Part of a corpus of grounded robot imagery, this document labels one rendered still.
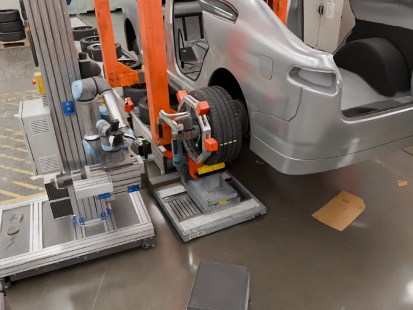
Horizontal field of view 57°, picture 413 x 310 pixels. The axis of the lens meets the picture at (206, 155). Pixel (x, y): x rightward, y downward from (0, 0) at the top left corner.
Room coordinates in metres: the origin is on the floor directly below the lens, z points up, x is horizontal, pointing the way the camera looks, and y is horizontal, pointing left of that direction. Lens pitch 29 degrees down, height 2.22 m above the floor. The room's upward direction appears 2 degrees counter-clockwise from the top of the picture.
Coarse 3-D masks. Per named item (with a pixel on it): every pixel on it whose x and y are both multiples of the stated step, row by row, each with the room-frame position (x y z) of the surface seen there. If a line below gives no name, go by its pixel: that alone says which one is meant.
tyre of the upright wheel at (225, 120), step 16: (192, 96) 3.03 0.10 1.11; (208, 96) 2.86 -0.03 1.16; (224, 96) 2.89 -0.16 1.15; (208, 112) 2.75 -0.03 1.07; (224, 112) 2.75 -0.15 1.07; (224, 128) 2.68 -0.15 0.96; (240, 128) 2.74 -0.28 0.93; (192, 144) 3.07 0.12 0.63; (224, 144) 2.66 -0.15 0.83; (240, 144) 2.73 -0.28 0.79; (208, 160) 2.77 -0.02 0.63; (224, 160) 2.75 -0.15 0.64
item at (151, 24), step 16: (144, 0) 3.26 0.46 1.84; (160, 0) 3.32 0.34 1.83; (144, 16) 3.25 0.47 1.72; (160, 16) 3.31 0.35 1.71; (144, 32) 3.28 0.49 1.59; (160, 32) 3.31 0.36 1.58; (144, 48) 3.32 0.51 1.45; (160, 48) 3.30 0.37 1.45; (144, 64) 3.37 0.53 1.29; (160, 64) 3.30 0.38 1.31; (160, 80) 3.29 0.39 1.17; (160, 96) 3.28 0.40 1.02; (160, 144) 3.27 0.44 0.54
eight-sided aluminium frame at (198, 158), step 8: (184, 96) 2.99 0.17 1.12; (184, 104) 3.09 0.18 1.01; (192, 104) 2.82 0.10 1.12; (200, 120) 2.71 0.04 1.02; (208, 128) 2.68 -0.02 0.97; (208, 136) 2.67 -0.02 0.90; (184, 144) 3.03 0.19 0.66; (192, 152) 2.98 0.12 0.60; (208, 152) 2.66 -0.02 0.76; (200, 160) 2.72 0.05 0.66
